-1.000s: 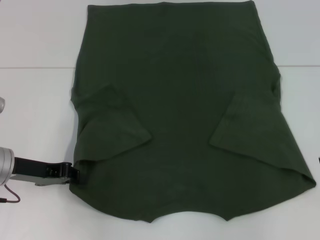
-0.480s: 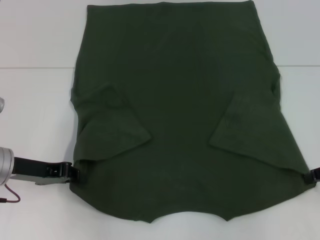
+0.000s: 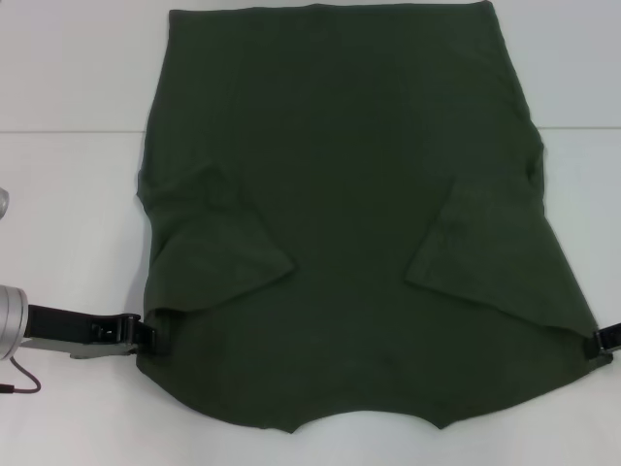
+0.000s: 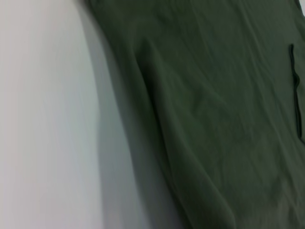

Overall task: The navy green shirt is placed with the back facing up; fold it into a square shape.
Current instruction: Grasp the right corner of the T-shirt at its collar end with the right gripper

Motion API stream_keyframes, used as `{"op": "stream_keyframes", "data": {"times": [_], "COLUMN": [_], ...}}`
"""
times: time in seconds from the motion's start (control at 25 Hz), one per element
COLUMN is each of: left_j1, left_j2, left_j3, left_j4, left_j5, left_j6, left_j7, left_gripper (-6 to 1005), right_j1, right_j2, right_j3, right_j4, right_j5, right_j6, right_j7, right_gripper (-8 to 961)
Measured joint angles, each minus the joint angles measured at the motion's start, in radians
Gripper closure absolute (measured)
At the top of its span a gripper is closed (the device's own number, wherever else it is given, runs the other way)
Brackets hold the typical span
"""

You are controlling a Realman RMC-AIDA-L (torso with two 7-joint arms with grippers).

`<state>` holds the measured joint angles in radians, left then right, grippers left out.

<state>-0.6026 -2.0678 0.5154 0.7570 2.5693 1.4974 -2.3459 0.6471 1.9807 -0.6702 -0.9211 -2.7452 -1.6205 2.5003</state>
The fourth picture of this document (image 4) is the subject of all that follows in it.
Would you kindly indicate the dark green t-shirt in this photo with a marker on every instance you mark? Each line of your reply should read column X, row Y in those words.
column 214, row 119

